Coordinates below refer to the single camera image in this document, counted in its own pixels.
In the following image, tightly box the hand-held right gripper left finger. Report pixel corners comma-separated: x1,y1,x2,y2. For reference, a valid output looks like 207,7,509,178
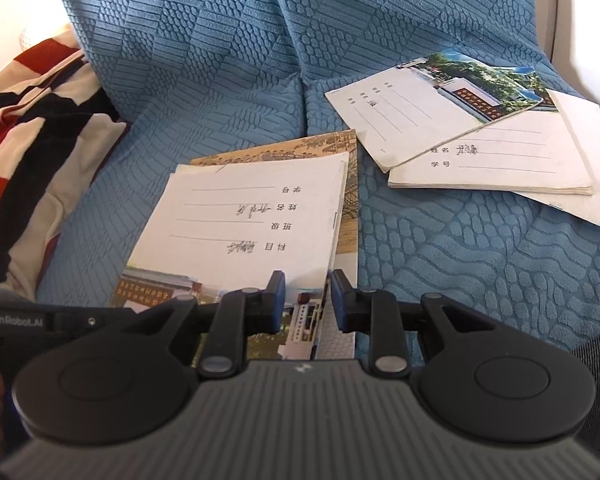
135,270,287,380

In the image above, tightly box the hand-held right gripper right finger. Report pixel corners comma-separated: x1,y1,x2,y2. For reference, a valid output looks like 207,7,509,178
330,270,491,378

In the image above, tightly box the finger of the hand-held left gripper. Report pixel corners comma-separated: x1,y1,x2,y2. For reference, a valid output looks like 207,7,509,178
62,307,151,337

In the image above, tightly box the photo cover notebook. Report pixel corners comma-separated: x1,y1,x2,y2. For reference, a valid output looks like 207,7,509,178
325,49,545,173
109,152,352,361
387,105,595,197

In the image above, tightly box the white paper sheet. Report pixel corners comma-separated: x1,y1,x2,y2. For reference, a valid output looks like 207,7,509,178
517,89,600,231

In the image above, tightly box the blue textured floor chair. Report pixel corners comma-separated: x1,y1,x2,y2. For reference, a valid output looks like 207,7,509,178
260,0,600,361

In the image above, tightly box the gold cover book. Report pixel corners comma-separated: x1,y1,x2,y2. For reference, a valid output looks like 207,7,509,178
190,129,359,361

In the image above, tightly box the red black cream striped blanket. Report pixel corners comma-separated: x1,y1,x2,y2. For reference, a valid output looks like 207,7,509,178
0,30,131,296

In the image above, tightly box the blue quilted sofa cover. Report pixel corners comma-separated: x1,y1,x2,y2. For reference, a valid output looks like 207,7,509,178
27,0,361,361

